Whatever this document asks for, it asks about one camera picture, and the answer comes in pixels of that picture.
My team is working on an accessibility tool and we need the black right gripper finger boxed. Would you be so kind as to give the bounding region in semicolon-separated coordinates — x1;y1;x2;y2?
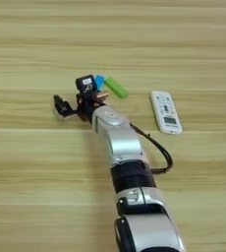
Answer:
59;105;79;119
53;94;70;110

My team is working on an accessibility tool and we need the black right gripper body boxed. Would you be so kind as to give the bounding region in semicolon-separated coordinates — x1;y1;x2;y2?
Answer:
75;92;110;124

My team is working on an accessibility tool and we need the blue rectangular block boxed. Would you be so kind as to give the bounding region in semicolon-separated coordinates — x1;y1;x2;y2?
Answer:
94;74;106;92

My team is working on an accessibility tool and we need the green rectangular block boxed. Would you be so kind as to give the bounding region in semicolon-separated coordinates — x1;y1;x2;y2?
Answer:
103;77;130;99

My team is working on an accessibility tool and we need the white remote control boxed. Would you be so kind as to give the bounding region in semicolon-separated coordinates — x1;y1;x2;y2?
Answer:
149;91;184;136

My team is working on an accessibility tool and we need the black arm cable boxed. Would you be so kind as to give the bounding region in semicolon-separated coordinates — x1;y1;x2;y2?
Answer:
129;122;174;175

